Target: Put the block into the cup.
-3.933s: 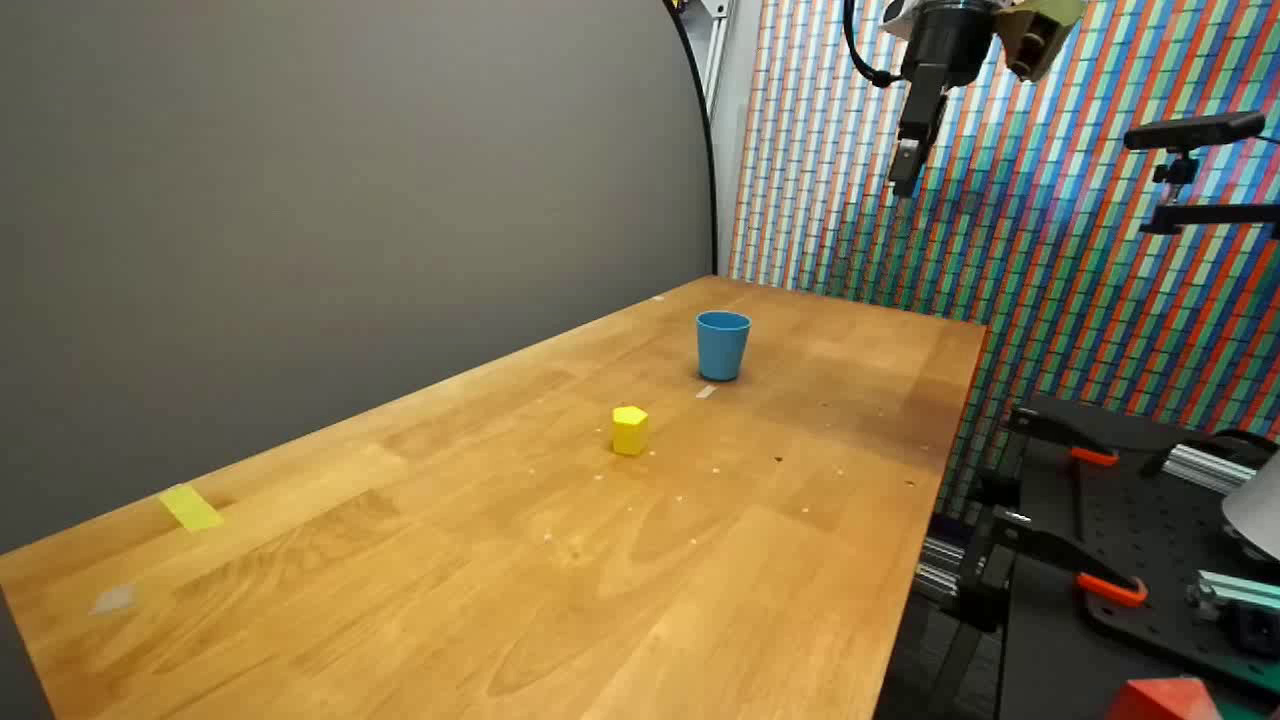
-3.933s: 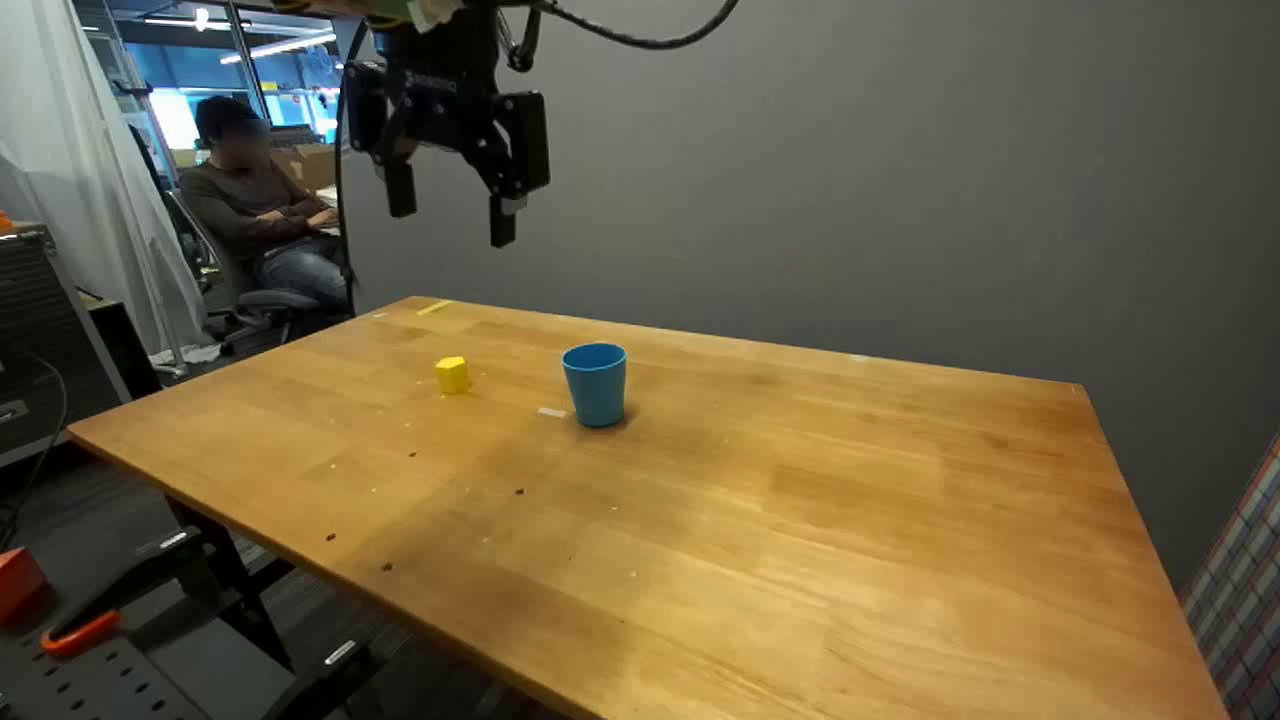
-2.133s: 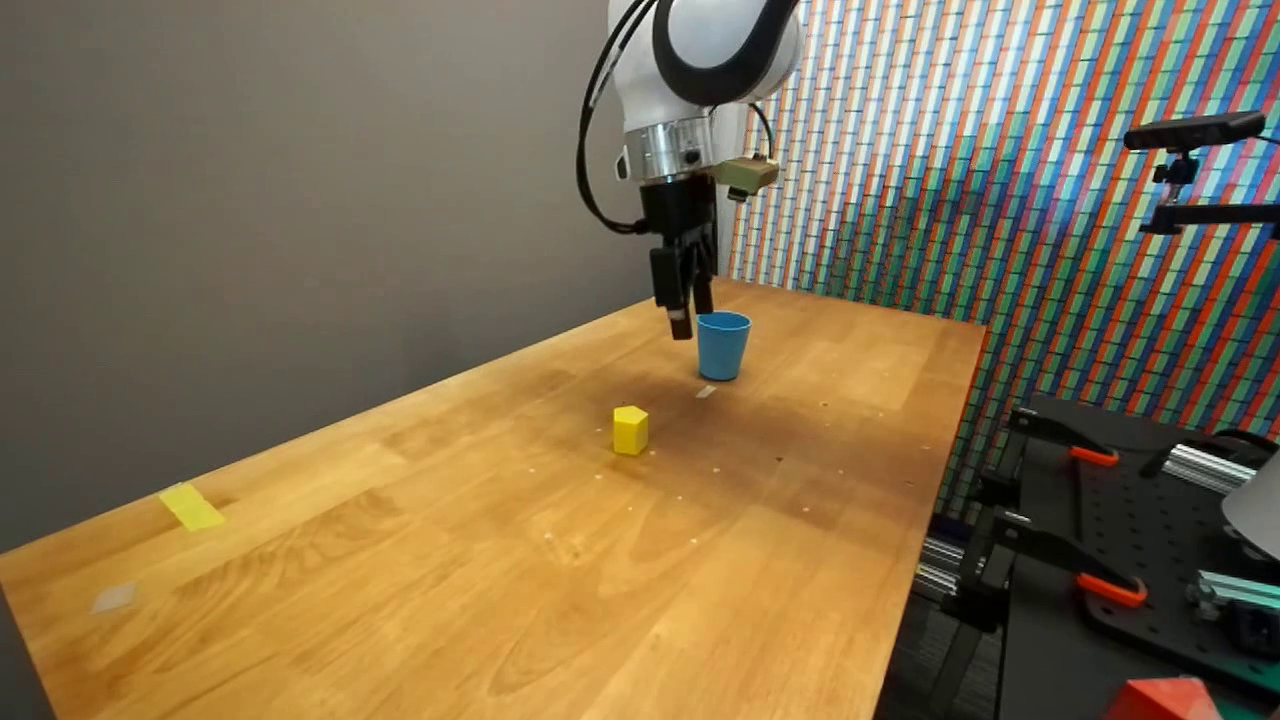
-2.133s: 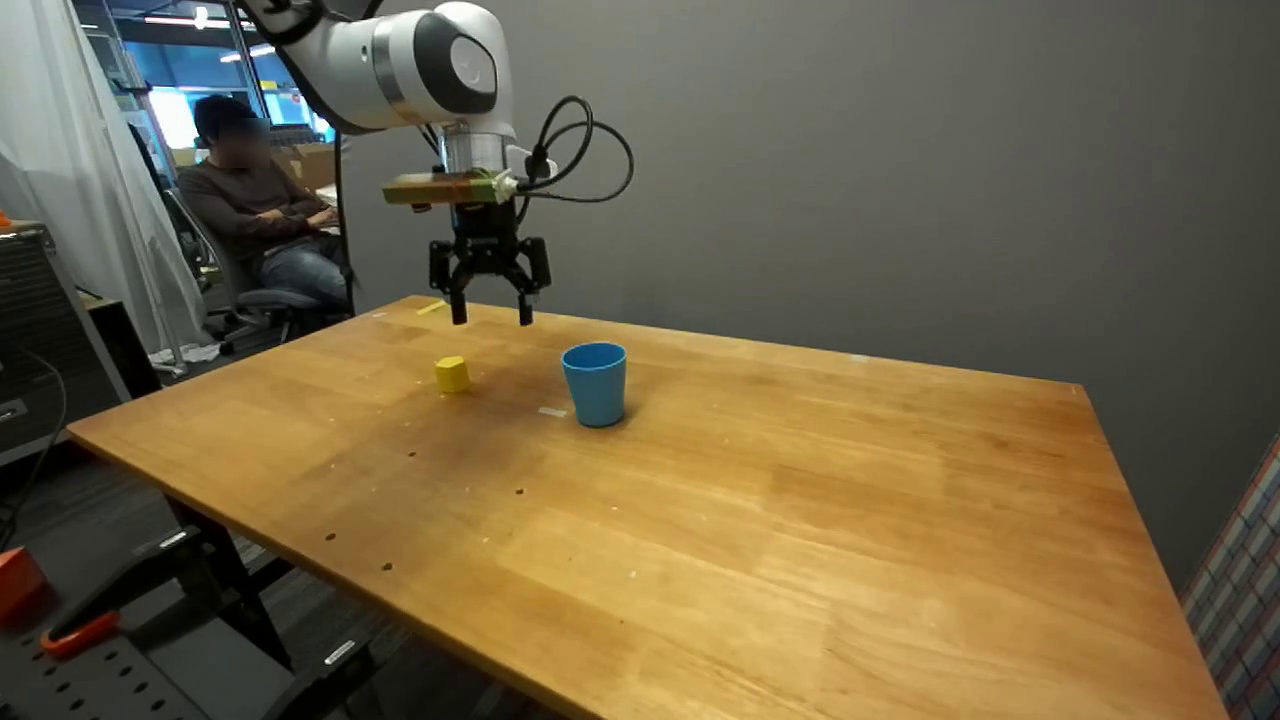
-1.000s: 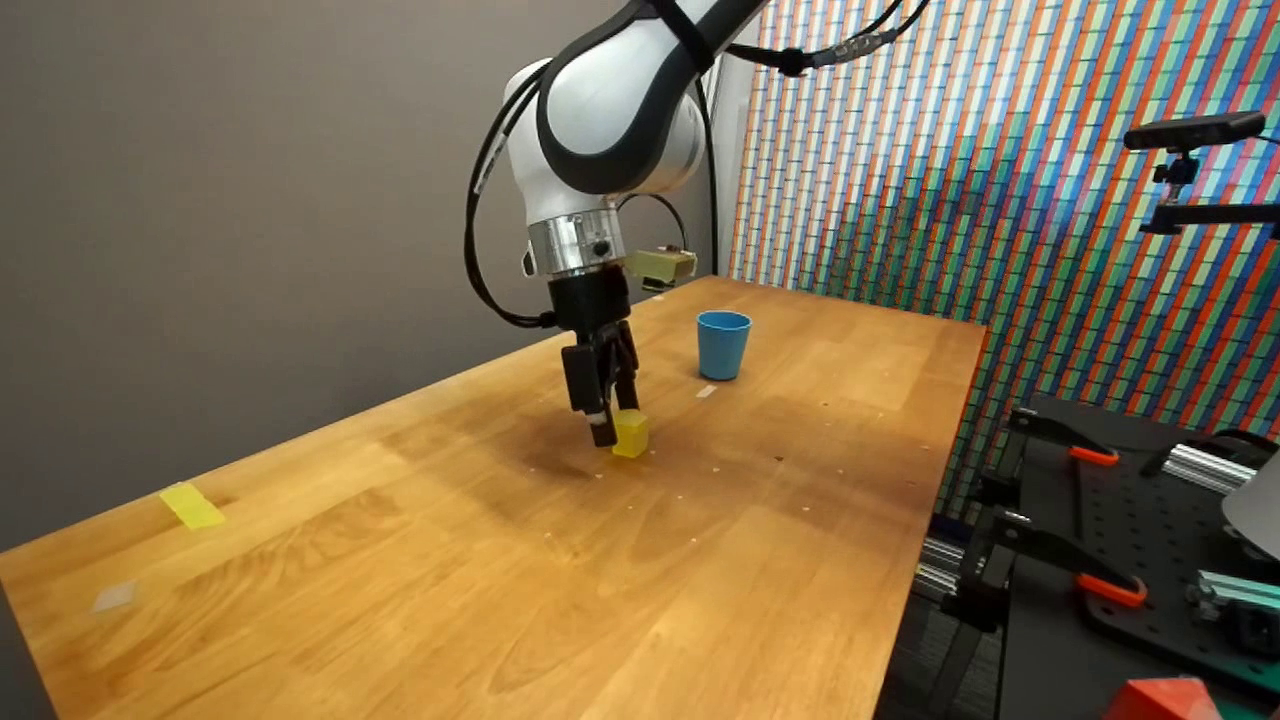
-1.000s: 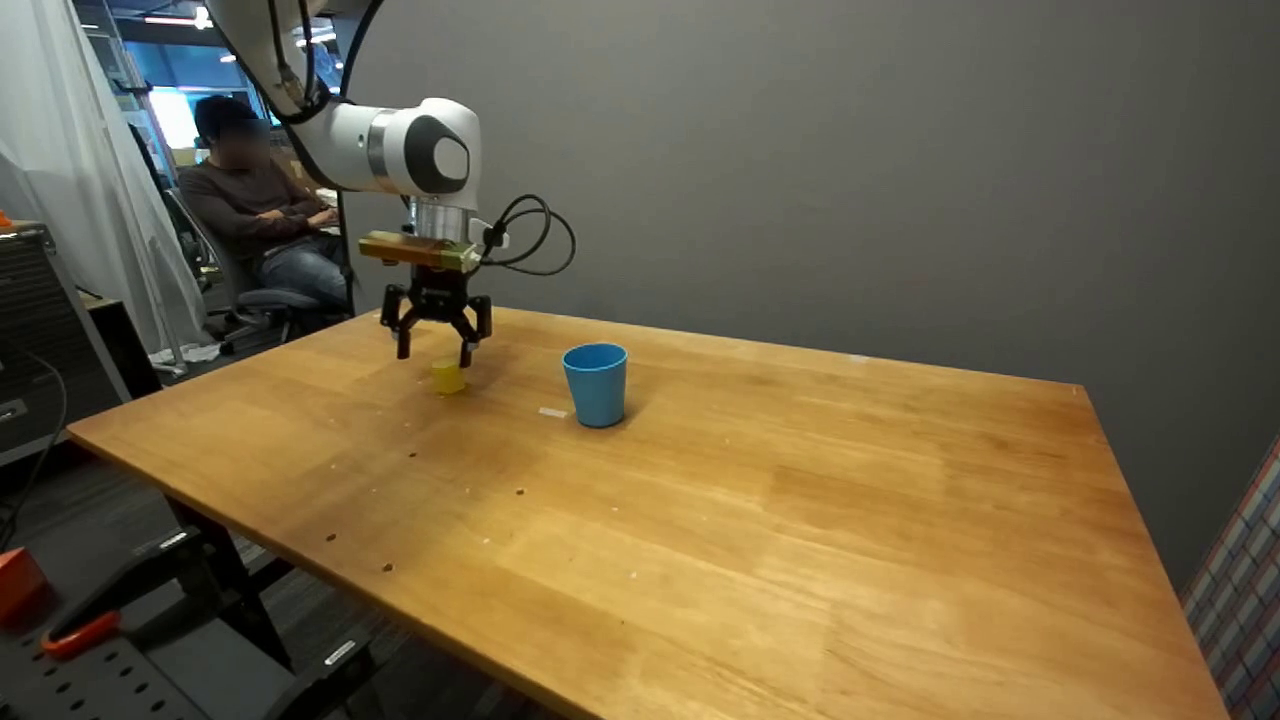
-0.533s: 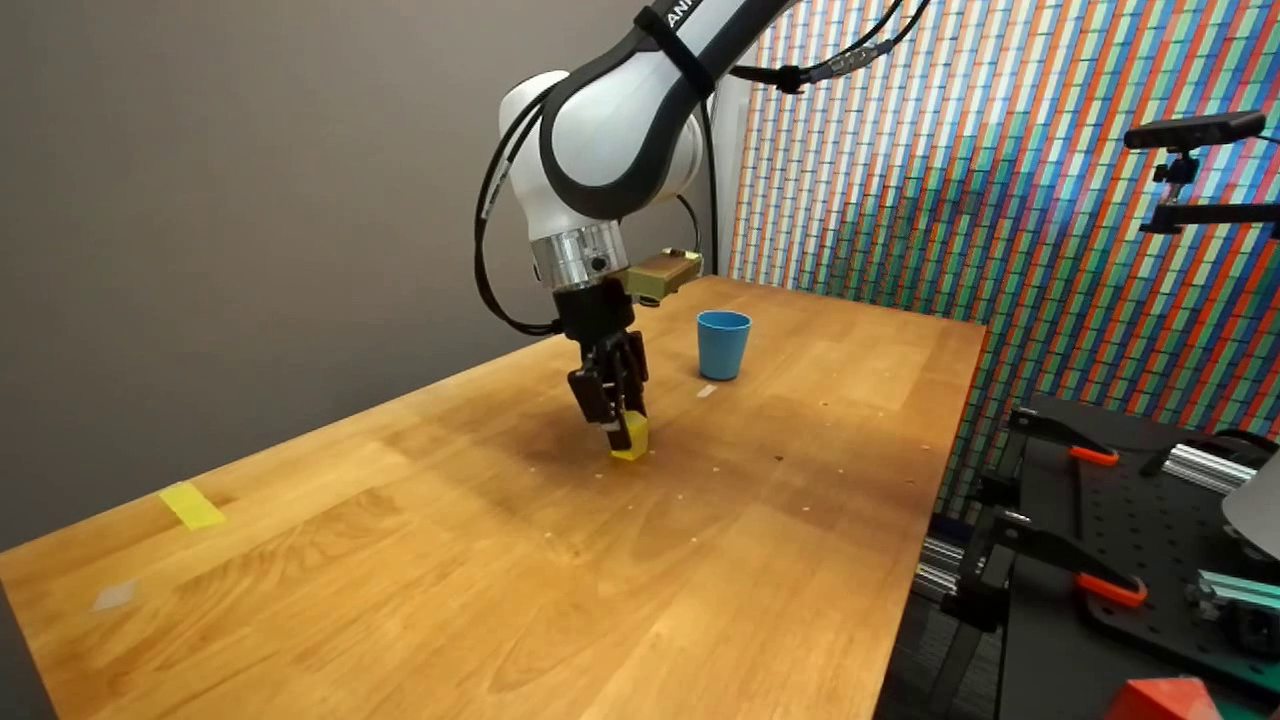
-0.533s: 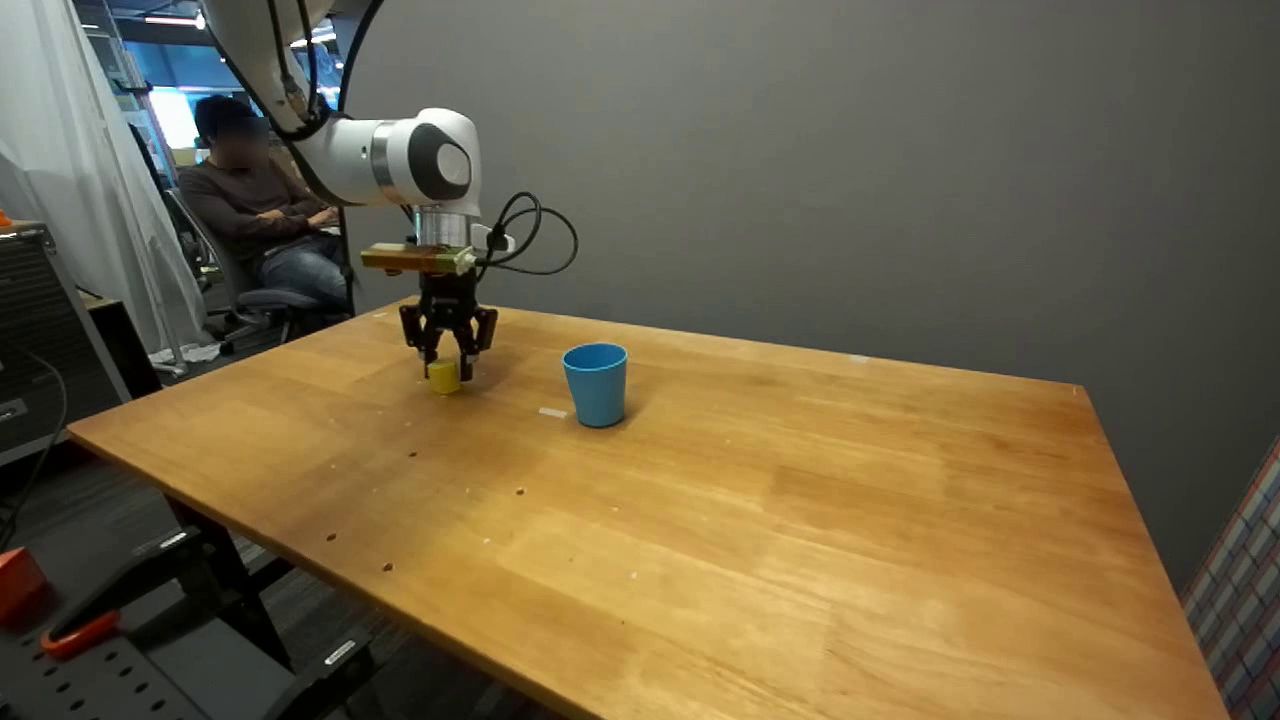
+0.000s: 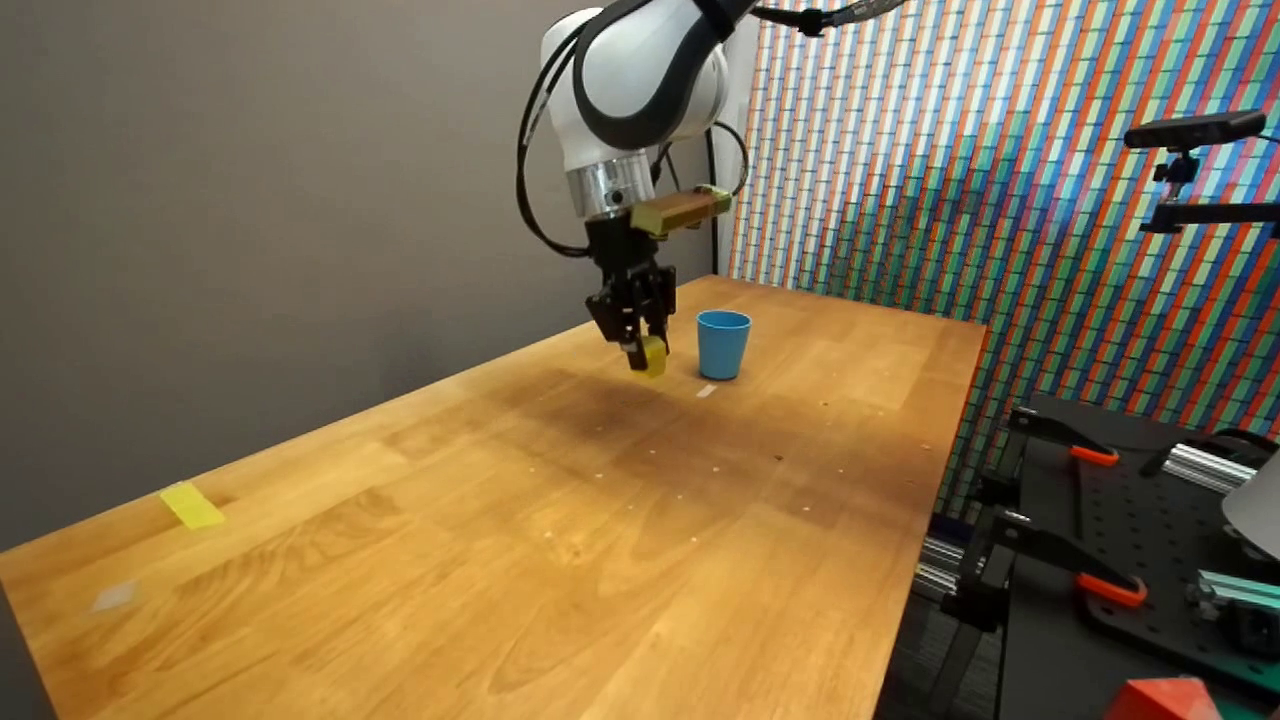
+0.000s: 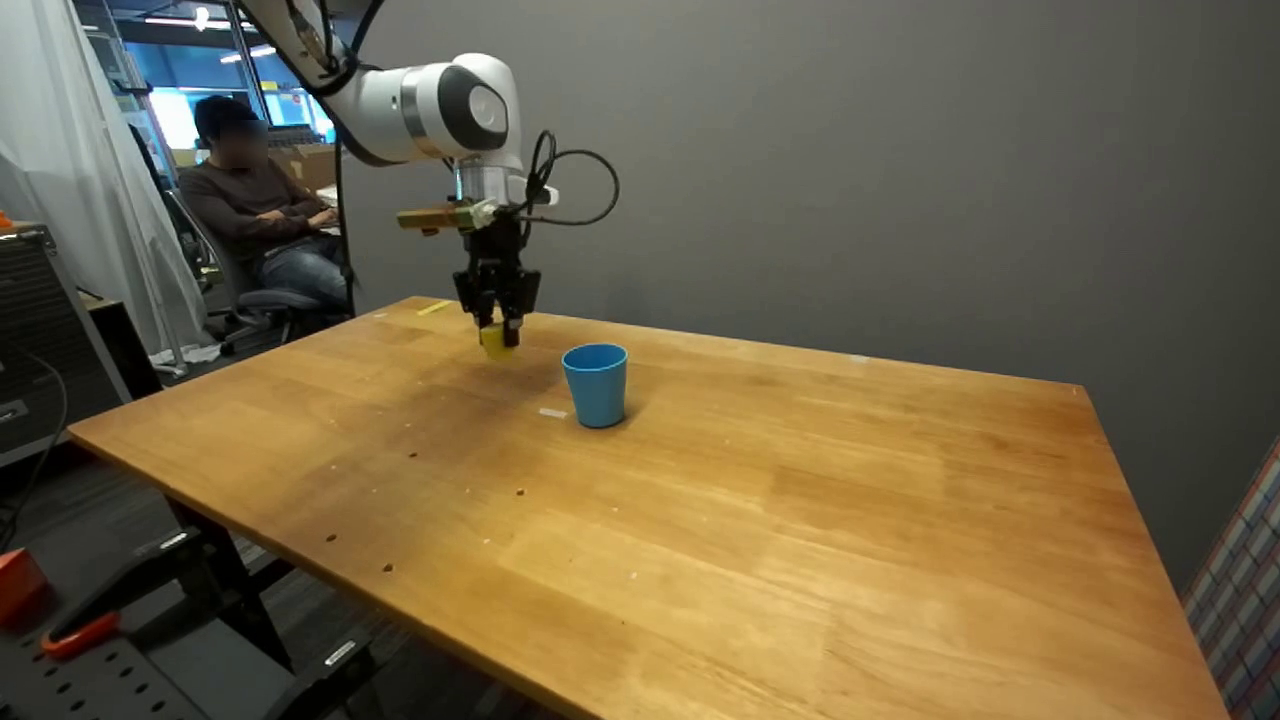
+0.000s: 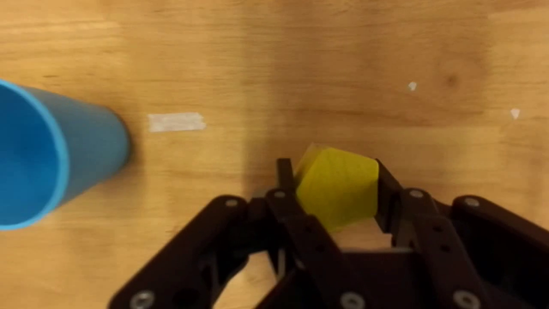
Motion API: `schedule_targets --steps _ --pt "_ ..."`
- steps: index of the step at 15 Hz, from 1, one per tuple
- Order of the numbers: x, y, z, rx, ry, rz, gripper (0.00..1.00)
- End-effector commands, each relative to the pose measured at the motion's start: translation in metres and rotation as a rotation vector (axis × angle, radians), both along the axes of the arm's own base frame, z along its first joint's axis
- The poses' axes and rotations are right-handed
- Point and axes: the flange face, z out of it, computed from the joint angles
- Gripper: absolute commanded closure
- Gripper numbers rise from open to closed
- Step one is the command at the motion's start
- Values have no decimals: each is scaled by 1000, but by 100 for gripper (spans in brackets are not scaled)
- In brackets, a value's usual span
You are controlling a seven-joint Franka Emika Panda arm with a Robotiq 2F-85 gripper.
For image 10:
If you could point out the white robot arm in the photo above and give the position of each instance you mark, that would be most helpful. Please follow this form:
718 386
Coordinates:
425 113

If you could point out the orange box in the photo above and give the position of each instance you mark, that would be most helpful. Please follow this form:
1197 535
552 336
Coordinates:
19 585

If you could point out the seated person in brown sweater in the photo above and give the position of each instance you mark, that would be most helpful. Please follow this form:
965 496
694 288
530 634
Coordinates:
252 200

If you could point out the blue plastic cup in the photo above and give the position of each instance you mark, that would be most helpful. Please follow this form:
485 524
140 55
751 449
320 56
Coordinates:
597 386

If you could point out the plaid fabric chair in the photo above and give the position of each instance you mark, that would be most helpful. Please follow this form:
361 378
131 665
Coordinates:
1241 600

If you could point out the black equipment rack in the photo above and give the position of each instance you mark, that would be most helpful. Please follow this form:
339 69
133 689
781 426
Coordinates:
46 343

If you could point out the small yellow block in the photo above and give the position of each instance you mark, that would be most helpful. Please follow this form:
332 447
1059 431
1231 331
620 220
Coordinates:
494 336

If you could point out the tan wrist camera mount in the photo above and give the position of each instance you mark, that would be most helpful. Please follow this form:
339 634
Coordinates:
433 216

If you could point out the black table leg frame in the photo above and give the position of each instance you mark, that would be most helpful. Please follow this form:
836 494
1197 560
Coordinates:
227 572

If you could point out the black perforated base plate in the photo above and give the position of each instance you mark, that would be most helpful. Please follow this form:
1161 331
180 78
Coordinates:
92 687

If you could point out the white curtain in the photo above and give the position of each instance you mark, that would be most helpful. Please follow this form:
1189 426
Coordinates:
82 163

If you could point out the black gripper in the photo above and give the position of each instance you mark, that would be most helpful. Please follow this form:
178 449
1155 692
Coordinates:
499 241

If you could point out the small white tape piece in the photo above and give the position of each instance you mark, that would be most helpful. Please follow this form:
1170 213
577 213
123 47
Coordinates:
552 414

